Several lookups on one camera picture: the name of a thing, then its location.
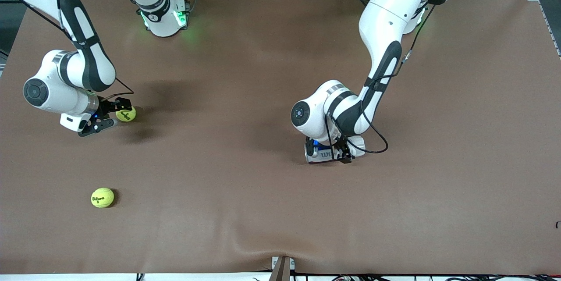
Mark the brown table mat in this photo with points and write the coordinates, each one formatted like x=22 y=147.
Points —
x=263 y=75

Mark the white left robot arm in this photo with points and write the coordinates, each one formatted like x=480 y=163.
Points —
x=394 y=9

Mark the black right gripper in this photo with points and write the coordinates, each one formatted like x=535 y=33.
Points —
x=105 y=107

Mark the grey metal table bracket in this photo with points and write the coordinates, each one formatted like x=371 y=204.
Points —
x=282 y=270

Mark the yellow Wilson tennis ball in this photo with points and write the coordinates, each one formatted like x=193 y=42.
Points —
x=102 y=197
x=127 y=115

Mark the white blue tennis ball can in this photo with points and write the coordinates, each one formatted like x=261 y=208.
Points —
x=326 y=155

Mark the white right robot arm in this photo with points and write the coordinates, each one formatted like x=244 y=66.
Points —
x=48 y=83

